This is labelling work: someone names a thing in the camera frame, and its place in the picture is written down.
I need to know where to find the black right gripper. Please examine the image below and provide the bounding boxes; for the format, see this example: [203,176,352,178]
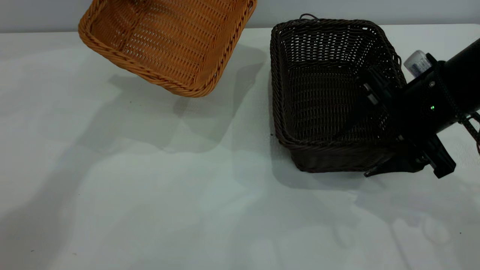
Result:
[356,62,464,177]

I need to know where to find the dark brown wicker basket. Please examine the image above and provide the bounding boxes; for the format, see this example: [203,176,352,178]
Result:
[270,13,407,174]

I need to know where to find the orange wicker basket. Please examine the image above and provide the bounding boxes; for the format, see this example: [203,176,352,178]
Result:
[78,0,258,98]

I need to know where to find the white cylindrical connector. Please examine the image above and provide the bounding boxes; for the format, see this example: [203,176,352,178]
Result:
[404,50,432,78]

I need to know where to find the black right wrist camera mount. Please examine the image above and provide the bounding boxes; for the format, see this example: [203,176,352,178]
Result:
[422,135,457,179]

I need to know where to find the black braided cable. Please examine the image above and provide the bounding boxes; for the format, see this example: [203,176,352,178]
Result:
[456,111,480,154]

